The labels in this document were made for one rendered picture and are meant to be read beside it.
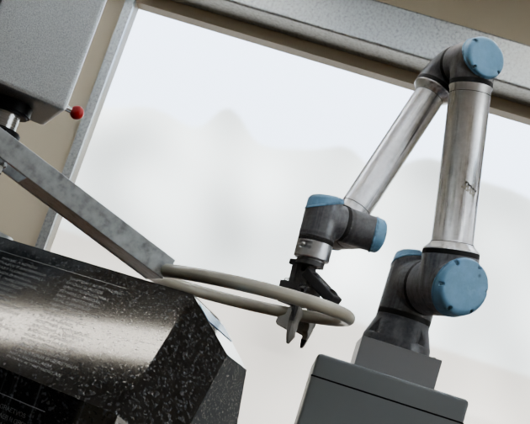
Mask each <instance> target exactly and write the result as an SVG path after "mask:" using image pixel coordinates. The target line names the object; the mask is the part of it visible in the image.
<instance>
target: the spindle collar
mask: <svg viewBox="0 0 530 424"><path fill-rule="evenodd" d="M19 121H20V118H19V117H18V116H17V115H16V114H14V113H12V112H9V111H7V110H5V109H0V127H1V128H2V129H4V130H5V131H7V132H8V133H9V134H10V135H11V136H13V137H14V138H15V139H17V140H18V141H19V140H20V136H19V134H18V133H17V132H15V131H16V129H17V127H18V125H19ZM0 165H2V166H3V168H6V166H7V165H8V164H7V163H6V162H5V161H4V160H2V159H1V158H0Z"/></svg>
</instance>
